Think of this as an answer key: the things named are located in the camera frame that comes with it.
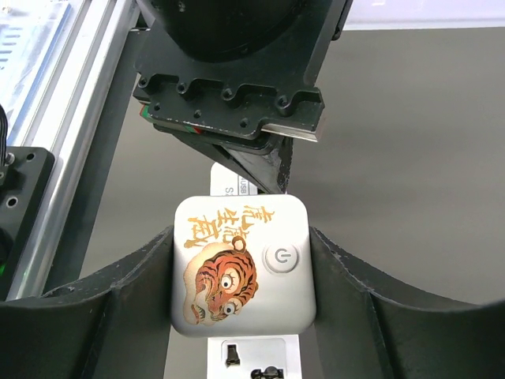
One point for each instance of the aluminium frame rail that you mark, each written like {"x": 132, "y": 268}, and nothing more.
{"x": 64, "y": 122}

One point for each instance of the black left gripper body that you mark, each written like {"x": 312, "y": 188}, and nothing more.
{"x": 237, "y": 68}

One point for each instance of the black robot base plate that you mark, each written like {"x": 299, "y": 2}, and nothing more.
{"x": 25, "y": 172}

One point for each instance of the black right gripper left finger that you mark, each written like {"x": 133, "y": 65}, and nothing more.
{"x": 114, "y": 323}

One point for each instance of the white power strip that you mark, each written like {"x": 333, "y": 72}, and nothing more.
{"x": 247, "y": 357}

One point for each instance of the white tiger cube plug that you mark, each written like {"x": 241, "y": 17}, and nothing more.
{"x": 242, "y": 266}

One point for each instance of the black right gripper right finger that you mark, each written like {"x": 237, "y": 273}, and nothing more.
{"x": 372, "y": 325}

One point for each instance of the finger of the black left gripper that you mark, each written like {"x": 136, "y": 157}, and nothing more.
{"x": 206, "y": 143}
{"x": 268, "y": 162}

